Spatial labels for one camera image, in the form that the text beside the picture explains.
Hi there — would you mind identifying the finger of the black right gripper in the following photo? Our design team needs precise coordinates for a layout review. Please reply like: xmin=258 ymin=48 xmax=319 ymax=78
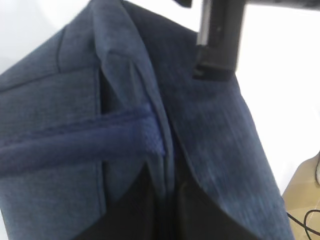
xmin=193 ymin=0 xmax=246 ymax=81

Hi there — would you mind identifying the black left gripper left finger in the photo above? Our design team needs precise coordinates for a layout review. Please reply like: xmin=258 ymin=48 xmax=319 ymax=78
xmin=75 ymin=166 xmax=158 ymax=240

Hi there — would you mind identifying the navy blue lunch bag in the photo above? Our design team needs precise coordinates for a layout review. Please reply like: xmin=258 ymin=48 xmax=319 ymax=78
xmin=0 ymin=0 xmax=294 ymax=240

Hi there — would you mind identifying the black floor cable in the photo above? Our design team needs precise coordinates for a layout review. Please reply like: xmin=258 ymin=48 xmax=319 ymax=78
xmin=286 ymin=209 xmax=320 ymax=240

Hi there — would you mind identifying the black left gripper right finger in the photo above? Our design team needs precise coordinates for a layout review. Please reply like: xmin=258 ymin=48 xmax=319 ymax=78
xmin=176 ymin=181 xmax=258 ymax=240

